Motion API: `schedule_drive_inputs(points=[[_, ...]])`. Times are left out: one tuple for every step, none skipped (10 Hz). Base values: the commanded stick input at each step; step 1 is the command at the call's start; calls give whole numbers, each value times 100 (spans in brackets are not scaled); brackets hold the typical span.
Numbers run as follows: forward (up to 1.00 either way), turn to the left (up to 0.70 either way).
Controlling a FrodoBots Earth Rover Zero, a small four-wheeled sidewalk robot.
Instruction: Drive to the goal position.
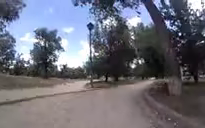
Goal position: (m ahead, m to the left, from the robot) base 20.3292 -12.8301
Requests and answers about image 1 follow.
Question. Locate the clump of trees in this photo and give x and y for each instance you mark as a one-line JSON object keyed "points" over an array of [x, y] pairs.
{"points": [[113, 50]]}

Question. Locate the green tree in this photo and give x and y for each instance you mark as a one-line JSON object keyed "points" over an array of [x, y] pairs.
{"points": [[3, 50], [45, 46]]}

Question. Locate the dry grass ground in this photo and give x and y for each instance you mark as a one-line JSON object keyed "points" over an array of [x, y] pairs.
{"points": [[23, 80]]}

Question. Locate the pale dirt path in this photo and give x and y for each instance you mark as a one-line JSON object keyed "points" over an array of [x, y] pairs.
{"points": [[100, 106]]}

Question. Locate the dark tree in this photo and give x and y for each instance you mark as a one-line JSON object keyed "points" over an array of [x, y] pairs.
{"points": [[195, 56]]}

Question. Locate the leaning tree with whitewashed trunk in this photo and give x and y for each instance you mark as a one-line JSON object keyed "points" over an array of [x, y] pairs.
{"points": [[171, 76]]}

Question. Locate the shaded bare ground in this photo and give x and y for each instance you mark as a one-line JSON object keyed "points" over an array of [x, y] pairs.
{"points": [[196, 100]]}

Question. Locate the street lamp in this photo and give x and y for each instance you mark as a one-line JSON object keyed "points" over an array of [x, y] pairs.
{"points": [[90, 50]]}

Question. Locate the pale side path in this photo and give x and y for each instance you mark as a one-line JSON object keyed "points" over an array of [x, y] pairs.
{"points": [[30, 91]]}

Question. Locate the row of trees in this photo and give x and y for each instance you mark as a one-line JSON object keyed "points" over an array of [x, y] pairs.
{"points": [[73, 71]]}

